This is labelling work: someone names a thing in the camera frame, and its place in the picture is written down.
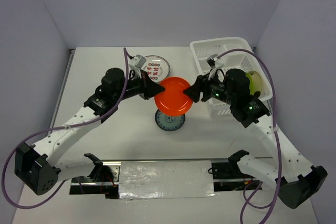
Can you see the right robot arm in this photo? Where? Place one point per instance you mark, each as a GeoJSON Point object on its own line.
{"type": "Point", "coordinates": [295, 179]}

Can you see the silver foil tape panel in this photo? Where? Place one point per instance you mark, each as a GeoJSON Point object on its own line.
{"type": "Point", "coordinates": [162, 180]}

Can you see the beige translucent plate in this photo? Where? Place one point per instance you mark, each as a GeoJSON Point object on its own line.
{"type": "Point", "coordinates": [258, 82]}

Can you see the green plastic plate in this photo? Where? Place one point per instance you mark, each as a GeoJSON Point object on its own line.
{"type": "Point", "coordinates": [251, 83]}

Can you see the orange plastic plate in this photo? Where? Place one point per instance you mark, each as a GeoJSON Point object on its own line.
{"type": "Point", "coordinates": [173, 101]}

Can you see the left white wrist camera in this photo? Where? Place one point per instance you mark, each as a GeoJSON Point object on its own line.
{"type": "Point", "coordinates": [136, 63]}

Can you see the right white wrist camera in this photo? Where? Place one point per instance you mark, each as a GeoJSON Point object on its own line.
{"type": "Point", "coordinates": [215, 64]}

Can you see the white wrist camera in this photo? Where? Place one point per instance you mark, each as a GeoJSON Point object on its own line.
{"type": "Point", "coordinates": [136, 63]}
{"type": "Point", "coordinates": [215, 64]}

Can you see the black metal base rail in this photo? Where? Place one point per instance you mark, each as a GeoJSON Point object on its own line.
{"type": "Point", "coordinates": [106, 181]}

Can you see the blue patterned small plate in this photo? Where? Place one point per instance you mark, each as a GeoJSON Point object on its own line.
{"type": "Point", "coordinates": [169, 123]}

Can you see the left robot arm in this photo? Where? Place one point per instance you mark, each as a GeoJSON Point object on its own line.
{"type": "Point", "coordinates": [38, 165]}

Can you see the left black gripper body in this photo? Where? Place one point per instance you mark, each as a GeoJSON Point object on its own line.
{"type": "Point", "coordinates": [134, 86]}

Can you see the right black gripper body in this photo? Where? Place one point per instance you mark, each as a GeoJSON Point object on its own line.
{"type": "Point", "coordinates": [213, 88]}

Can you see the white plate red characters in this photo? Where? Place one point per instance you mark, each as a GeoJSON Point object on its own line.
{"type": "Point", "coordinates": [156, 67]}

